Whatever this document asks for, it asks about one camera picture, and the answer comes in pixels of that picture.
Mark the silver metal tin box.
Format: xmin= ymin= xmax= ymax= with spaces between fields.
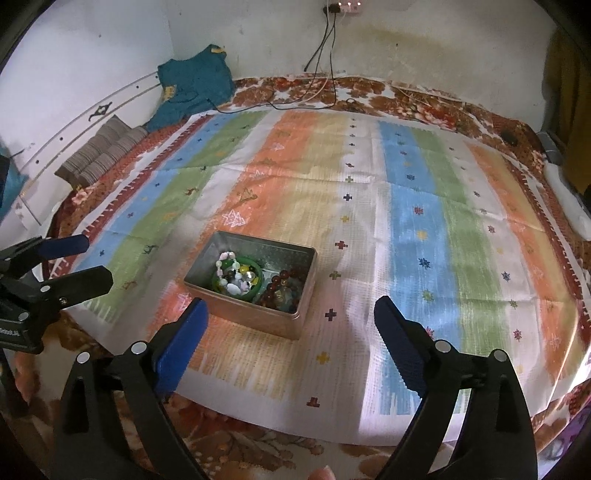
xmin=184 ymin=231 xmax=317 ymax=341

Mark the teal garment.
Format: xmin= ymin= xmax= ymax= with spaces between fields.
xmin=144 ymin=44 xmax=235 ymax=132

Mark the colourful striped mat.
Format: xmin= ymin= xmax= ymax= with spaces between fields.
xmin=69 ymin=108 xmax=591 ymax=448

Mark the green jade bangle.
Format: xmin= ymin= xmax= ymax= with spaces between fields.
xmin=211 ymin=261 xmax=266 ymax=304

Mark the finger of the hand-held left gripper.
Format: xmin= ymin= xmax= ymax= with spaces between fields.
xmin=0 ymin=265 xmax=114 ymax=326
xmin=0 ymin=234 xmax=90 ymax=274

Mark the brown striped folded cloth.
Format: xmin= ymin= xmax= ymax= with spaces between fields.
xmin=54 ymin=115 xmax=148 ymax=188

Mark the yellow curtain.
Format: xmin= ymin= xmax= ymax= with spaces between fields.
xmin=542 ymin=28 xmax=591 ymax=139

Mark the white pearl bead bracelet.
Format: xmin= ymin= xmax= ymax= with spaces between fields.
xmin=214 ymin=251 xmax=260 ymax=297

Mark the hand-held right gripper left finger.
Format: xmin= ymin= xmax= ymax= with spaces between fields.
xmin=52 ymin=298 xmax=209 ymax=480

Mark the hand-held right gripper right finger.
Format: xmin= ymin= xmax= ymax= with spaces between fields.
xmin=373 ymin=296 xmax=539 ymax=480

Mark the white cable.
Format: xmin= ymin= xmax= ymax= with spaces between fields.
xmin=293 ymin=76 xmax=334 ymax=106

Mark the black cable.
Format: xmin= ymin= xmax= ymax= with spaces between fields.
xmin=208 ymin=7 xmax=358 ymax=114

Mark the dark red bead bracelet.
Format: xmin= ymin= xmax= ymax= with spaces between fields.
xmin=255 ymin=269 xmax=308 ymax=309

